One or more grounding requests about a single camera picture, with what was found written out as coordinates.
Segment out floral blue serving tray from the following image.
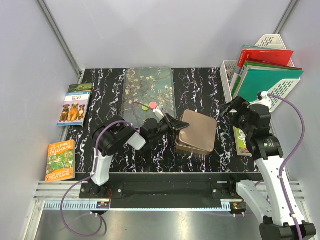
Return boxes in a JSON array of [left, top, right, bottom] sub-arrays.
[[121, 67, 176, 128]]

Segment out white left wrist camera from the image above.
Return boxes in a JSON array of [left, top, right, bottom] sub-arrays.
[[152, 104, 164, 120]]

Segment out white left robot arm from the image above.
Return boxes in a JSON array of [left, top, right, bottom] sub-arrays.
[[88, 113, 190, 198]]

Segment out white file organizer rack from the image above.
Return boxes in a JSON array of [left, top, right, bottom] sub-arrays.
[[220, 34, 304, 103]]

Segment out green round cookie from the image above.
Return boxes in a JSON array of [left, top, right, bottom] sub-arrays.
[[141, 104, 150, 111]]

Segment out dog picture book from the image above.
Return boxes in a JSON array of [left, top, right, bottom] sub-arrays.
[[57, 83, 93, 127]]

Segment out pink round cookie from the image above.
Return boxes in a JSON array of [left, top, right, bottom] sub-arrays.
[[149, 101, 158, 110]]

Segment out red folder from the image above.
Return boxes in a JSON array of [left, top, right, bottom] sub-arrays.
[[237, 48, 294, 68]]

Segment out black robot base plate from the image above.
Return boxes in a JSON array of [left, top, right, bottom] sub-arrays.
[[79, 172, 262, 211]]

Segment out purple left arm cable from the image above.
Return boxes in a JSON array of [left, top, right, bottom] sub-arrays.
[[60, 100, 146, 237]]

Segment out orange treehouse book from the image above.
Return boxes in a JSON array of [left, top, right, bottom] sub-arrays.
[[45, 139, 76, 183]]

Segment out rose gold tin lid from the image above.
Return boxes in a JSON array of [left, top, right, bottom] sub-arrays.
[[181, 109, 218, 140]]

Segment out green comic booklet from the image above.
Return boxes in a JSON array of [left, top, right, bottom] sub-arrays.
[[233, 127, 252, 157]]

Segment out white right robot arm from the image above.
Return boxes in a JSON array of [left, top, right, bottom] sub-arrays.
[[220, 91, 317, 240]]

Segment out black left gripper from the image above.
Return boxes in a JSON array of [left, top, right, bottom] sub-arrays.
[[149, 113, 189, 141]]

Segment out rose gold tin box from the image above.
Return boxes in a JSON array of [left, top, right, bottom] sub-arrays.
[[175, 129, 215, 156]]

